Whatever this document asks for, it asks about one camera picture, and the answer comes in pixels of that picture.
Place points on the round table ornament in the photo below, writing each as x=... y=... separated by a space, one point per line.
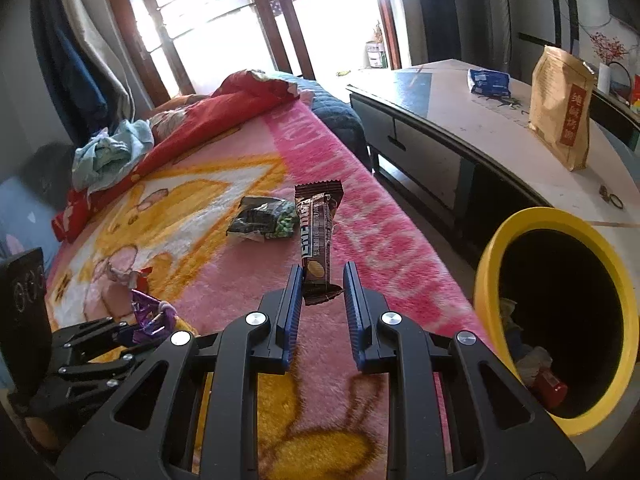
x=622 y=85

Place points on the light blue cloth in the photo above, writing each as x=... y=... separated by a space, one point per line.
x=110 y=152

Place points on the colourful picture box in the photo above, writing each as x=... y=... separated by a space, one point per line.
x=636 y=92

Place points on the coffee table with drawers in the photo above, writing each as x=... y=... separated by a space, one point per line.
x=450 y=105

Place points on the wooden window frame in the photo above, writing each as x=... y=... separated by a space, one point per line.
x=270 y=20

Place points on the purple candy wrapper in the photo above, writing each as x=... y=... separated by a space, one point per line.
x=147 y=320

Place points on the dark blue curtain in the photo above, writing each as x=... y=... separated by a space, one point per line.
x=445 y=10

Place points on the brown paper bag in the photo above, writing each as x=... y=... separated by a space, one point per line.
x=562 y=110

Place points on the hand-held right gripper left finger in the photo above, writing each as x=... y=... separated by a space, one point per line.
x=292 y=310

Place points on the brown snack bar wrapper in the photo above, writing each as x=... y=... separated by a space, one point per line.
x=315 y=240

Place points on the white printed plastic wrapper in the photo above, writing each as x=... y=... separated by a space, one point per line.
x=535 y=358

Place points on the white vase with red flowers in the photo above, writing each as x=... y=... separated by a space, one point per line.
x=604 y=79

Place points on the red blanket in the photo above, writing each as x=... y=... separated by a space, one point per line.
x=200 y=125

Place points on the blue snack packet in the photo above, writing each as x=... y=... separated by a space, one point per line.
x=489 y=81

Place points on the grey covered standing air conditioner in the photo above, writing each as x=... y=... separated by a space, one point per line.
x=500 y=10

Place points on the yellow trash bin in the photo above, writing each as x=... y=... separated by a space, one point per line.
x=492 y=260

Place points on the white television cabinet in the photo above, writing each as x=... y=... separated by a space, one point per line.
x=620 y=120

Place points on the green black snack wrapper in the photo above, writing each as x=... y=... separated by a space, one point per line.
x=262 y=217

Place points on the red wrapper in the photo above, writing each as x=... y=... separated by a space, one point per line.
x=549 y=387

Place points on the grey blue curtain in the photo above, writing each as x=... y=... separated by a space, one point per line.
x=75 y=50

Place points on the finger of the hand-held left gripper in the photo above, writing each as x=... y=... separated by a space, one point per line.
x=90 y=332
x=100 y=372

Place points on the pink printed blanket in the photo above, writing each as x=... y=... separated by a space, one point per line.
x=400 y=240

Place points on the blue quilted sofa cushion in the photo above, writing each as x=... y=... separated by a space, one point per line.
x=335 y=110

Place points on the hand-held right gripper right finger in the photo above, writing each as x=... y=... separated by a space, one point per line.
x=352 y=310

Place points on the white paint bucket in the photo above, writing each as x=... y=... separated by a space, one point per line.
x=375 y=55

